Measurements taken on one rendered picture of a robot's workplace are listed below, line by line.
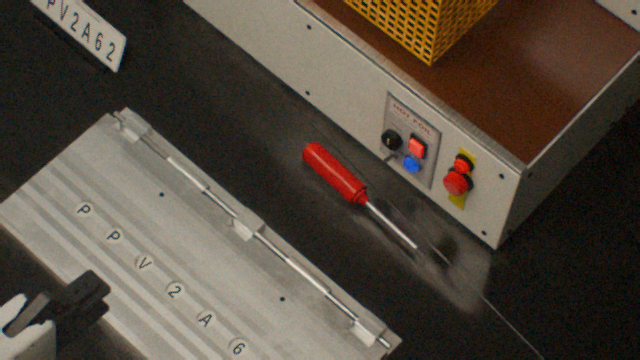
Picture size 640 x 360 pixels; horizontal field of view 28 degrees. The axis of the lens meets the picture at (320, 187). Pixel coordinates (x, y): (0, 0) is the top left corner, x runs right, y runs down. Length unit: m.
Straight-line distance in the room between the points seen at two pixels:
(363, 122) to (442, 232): 0.16
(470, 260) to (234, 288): 0.28
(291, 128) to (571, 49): 0.36
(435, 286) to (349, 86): 0.25
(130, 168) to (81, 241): 0.11
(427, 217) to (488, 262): 0.09
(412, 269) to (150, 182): 0.32
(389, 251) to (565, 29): 0.32
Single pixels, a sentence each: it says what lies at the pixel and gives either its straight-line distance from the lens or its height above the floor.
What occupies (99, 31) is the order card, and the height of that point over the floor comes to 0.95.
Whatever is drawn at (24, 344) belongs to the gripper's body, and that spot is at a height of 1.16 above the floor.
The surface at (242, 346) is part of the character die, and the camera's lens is 1.43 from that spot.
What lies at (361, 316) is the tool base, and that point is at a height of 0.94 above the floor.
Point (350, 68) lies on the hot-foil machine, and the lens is 1.45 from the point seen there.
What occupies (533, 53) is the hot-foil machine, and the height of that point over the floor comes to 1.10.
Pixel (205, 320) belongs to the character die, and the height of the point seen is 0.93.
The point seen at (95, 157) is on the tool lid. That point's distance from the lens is 1.53.
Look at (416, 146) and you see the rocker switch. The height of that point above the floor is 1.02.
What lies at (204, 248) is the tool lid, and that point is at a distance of 1.47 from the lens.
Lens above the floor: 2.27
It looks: 63 degrees down
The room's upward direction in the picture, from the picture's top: 3 degrees clockwise
